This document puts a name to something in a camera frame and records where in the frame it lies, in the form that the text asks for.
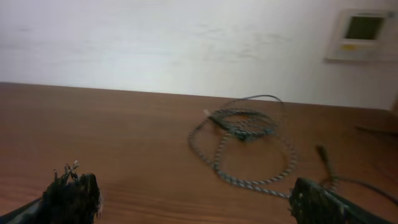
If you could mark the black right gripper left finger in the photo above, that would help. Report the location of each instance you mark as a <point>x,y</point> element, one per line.
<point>69,199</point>

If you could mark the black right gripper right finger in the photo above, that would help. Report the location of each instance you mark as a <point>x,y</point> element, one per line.
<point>310,203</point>

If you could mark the white wall thermostat panel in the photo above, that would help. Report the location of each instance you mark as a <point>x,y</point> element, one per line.
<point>360,35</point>

